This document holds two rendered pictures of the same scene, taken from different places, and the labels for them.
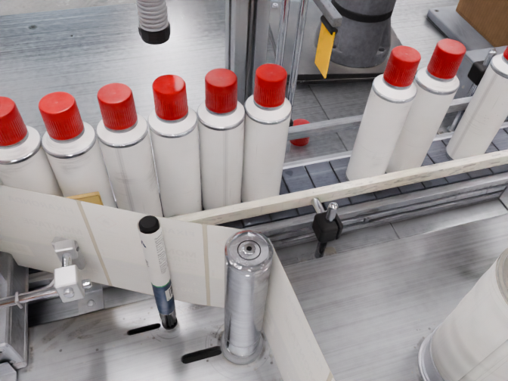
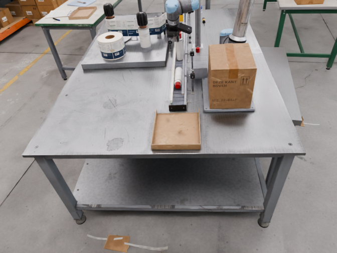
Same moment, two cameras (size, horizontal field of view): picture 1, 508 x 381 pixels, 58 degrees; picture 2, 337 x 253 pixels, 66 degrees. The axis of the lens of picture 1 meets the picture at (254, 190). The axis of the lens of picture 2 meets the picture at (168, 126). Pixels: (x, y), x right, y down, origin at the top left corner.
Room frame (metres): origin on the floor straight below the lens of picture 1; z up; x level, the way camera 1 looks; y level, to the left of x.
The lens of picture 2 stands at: (1.22, -1.98, 1.85)
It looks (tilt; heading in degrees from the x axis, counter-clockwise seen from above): 42 degrees down; 117
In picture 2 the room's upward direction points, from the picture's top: 6 degrees counter-clockwise
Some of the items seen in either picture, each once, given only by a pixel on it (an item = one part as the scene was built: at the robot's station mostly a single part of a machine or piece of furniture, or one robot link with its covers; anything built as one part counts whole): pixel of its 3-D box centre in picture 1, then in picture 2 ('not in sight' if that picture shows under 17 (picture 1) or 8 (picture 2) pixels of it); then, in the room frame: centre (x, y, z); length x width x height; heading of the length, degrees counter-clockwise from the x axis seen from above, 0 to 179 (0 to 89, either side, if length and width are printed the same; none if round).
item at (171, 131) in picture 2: not in sight; (176, 127); (0.76, -1.00, 0.85); 0.30 x 0.26 x 0.04; 110
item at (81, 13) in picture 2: not in sight; (82, 12); (-1.08, 0.55, 0.82); 0.34 x 0.24 x 0.03; 107
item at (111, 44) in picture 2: not in sight; (112, 45); (-0.05, -0.37, 0.95); 0.20 x 0.20 x 0.14
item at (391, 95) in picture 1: (382, 123); not in sight; (0.45, -0.15, 0.98); 0.05 x 0.05 x 0.20
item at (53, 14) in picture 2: not in sight; (58, 14); (-1.39, 0.45, 0.81); 0.38 x 0.36 x 0.02; 101
